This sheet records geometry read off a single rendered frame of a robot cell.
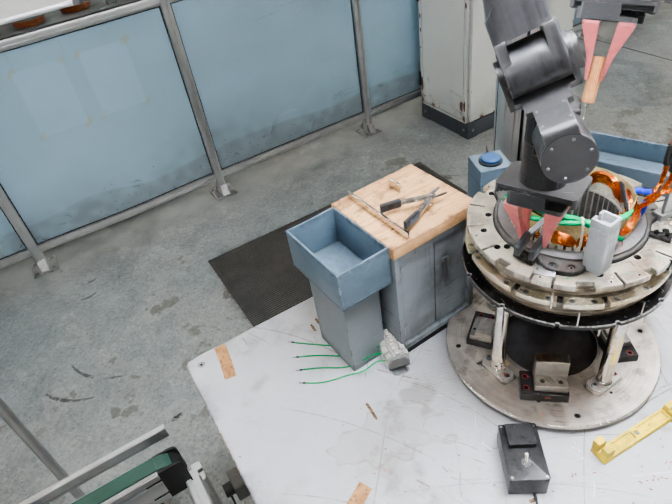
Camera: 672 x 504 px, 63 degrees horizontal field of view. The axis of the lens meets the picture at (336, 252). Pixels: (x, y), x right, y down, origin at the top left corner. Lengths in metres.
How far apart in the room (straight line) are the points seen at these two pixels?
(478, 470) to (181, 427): 1.35
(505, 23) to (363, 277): 0.48
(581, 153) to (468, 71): 2.63
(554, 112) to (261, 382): 0.77
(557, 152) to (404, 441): 0.60
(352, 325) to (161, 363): 1.44
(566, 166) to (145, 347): 2.08
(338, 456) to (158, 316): 1.67
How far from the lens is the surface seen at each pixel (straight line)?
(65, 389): 2.50
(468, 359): 1.11
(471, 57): 3.18
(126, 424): 2.25
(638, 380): 1.14
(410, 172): 1.13
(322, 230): 1.06
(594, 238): 0.83
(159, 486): 1.17
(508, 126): 1.37
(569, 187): 0.73
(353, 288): 0.94
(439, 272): 1.08
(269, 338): 1.22
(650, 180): 1.17
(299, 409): 1.09
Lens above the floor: 1.67
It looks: 40 degrees down
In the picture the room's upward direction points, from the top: 10 degrees counter-clockwise
